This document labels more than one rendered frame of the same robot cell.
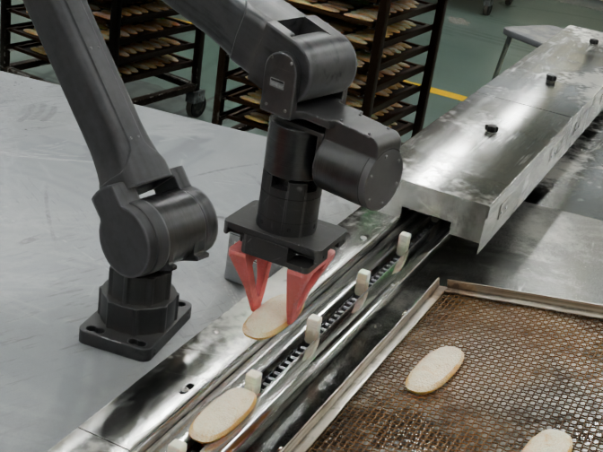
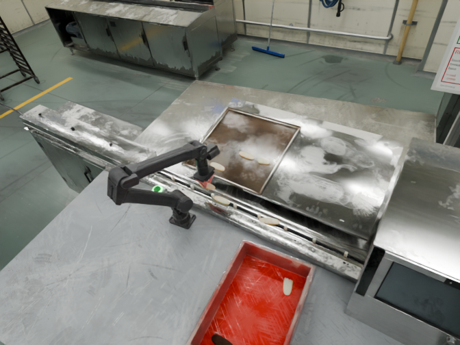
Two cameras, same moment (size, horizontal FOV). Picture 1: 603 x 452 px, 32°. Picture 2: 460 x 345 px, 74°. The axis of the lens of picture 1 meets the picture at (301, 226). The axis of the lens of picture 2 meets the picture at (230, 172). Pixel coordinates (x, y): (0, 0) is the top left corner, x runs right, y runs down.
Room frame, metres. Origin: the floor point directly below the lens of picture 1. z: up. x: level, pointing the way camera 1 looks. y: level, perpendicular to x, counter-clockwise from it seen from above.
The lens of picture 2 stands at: (0.46, 1.03, 2.07)
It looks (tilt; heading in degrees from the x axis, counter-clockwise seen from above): 45 degrees down; 286
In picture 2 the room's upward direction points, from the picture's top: 8 degrees counter-clockwise
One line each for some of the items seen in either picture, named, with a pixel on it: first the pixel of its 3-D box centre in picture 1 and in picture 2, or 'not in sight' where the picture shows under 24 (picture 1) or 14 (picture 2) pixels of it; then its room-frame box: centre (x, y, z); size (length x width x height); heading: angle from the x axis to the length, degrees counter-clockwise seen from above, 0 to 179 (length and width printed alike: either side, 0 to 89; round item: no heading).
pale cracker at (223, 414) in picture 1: (223, 412); (221, 199); (0.82, 0.05, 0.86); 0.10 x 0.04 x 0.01; 157
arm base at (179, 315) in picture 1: (139, 296); (181, 214); (1.00, 0.17, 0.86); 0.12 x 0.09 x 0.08; 165
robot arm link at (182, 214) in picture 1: (161, 239); (180, 202); (0.99, 0.15, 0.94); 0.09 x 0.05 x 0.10; 54
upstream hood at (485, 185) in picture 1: (537, 105); (81, 135); (1.89, -0.40, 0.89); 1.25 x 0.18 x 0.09; 157
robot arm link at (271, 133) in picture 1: (302, 147); (202, 159); (0.89, 0.01, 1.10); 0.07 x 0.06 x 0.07; 54
